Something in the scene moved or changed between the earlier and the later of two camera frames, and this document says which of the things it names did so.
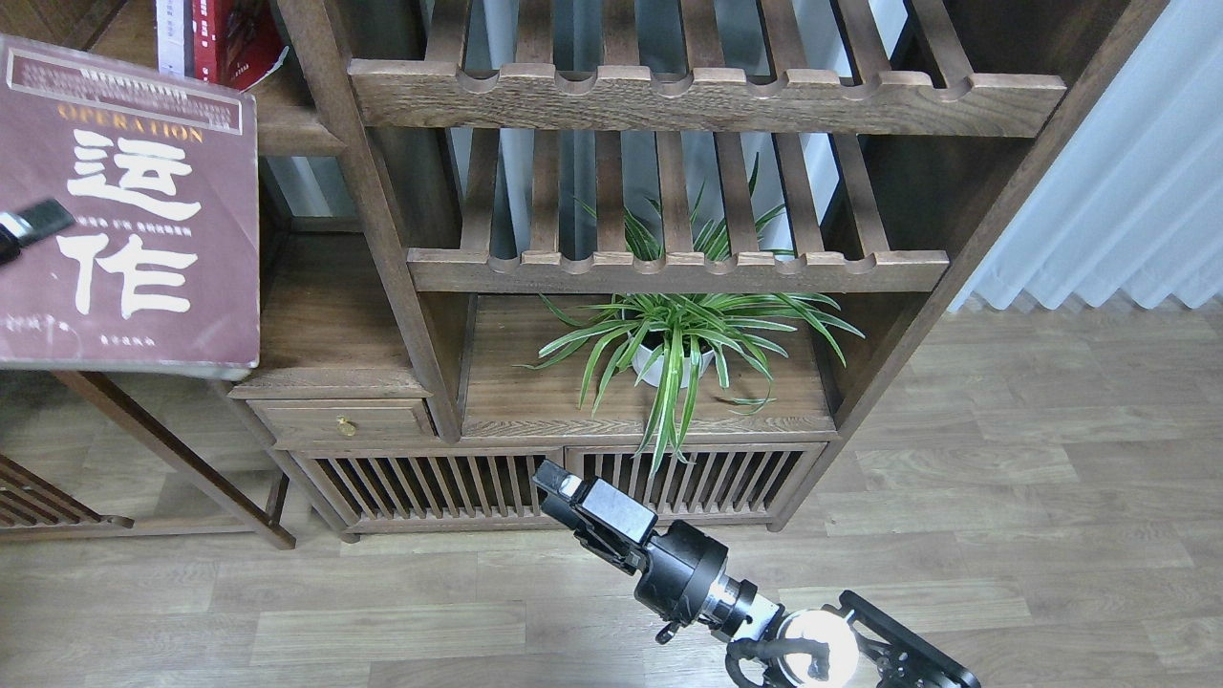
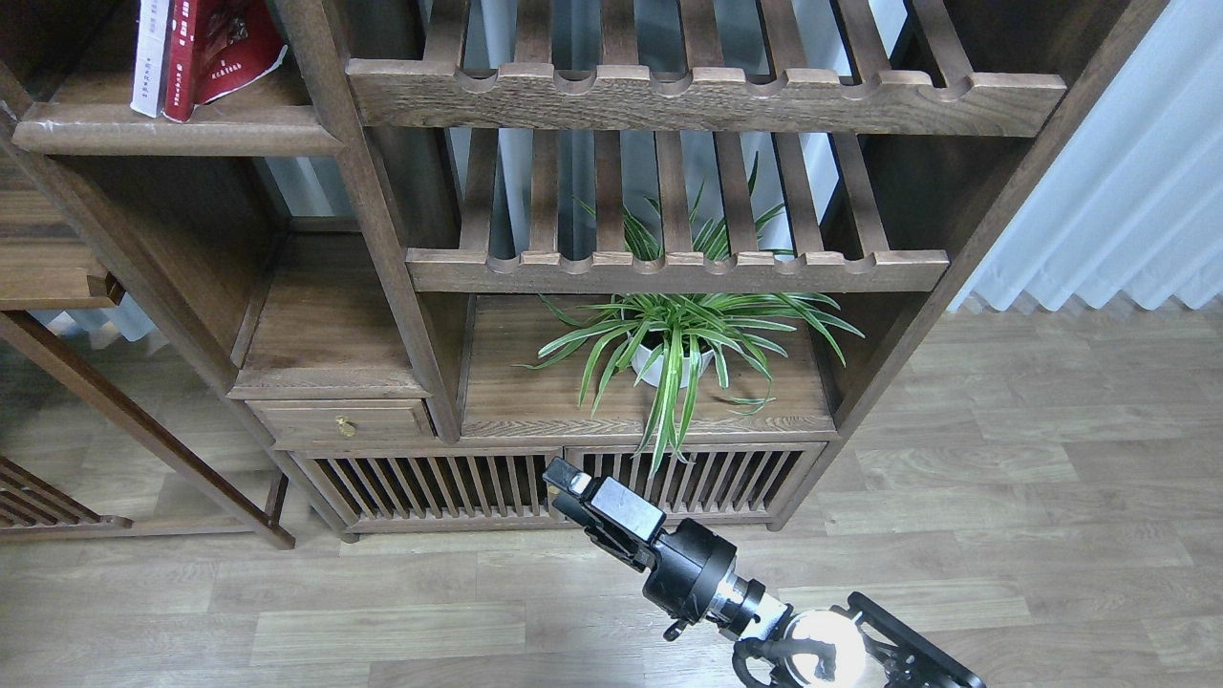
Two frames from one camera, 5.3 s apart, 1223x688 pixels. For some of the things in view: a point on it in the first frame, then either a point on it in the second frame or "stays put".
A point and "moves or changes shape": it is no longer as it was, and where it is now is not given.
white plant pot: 640,355 stays put
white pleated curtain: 1134,202 stays put
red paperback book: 236,43 moves or changes shape
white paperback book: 170,26 to 150,51
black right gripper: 681,575 stays put
